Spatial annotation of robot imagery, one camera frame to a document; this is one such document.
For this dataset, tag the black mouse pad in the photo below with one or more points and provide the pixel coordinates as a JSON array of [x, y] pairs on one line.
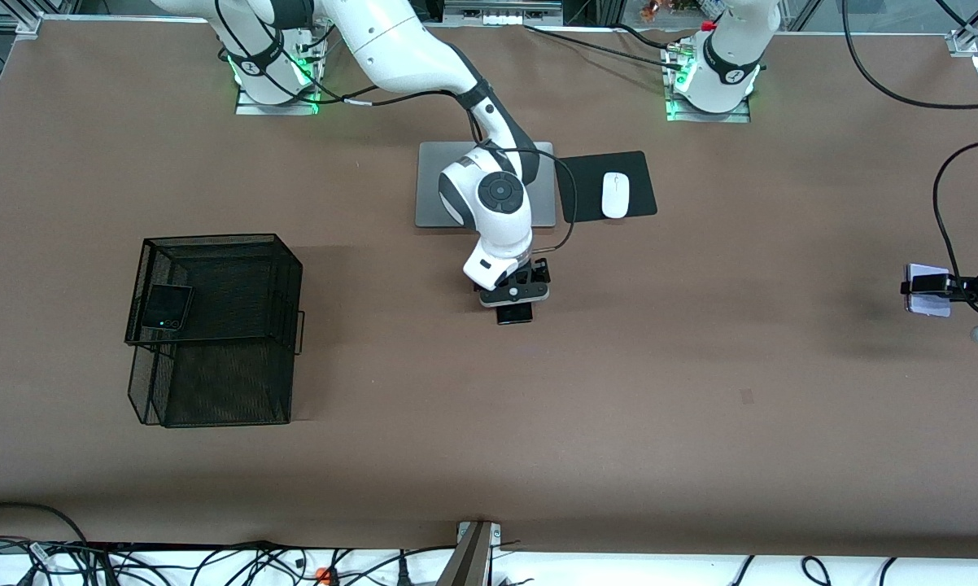
[[595, 199]]

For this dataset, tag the white power strip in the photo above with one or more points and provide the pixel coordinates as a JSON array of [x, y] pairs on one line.
[[501, 18]]

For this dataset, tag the white computer mouse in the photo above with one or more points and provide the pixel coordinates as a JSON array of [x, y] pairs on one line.
[[615, 195]]

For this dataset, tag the orange toy figure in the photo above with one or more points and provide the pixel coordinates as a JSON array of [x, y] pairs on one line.
[[658, 10]]

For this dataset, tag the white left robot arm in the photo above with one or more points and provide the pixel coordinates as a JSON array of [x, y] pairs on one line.
[[725, 57]]

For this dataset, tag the aluminium frame rail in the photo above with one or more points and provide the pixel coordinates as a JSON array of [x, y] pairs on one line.
[[5, 24]]

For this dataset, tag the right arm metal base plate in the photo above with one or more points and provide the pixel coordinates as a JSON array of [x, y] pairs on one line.
[[249, 109]]

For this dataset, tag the small black flip phone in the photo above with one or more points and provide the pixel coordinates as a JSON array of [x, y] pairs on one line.
[[168, 308]]

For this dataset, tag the black mesh two-tier tray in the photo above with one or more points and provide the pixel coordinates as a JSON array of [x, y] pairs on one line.
[[229, 391]]

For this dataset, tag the black frame post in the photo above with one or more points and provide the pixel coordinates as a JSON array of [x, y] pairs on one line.
[[432, 8]]

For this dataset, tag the lavender flip phone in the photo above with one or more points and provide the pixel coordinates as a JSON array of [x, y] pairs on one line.
[[932, 303]]

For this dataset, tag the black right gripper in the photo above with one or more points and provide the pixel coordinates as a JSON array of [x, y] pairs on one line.
[[541, 271]]

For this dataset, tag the long black smartphone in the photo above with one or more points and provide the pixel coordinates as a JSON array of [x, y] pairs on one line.
[[514, 314]]

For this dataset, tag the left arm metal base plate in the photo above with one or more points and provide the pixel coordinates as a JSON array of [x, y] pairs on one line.
[[740, 118]]

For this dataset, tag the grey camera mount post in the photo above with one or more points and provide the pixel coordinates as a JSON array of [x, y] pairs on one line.
[[469, 561]]

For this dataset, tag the silver closed laptop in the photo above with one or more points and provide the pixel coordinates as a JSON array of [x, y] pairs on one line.
[[428, 203]]

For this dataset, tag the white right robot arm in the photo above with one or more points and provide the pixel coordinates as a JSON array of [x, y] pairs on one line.
[[391, 41]]

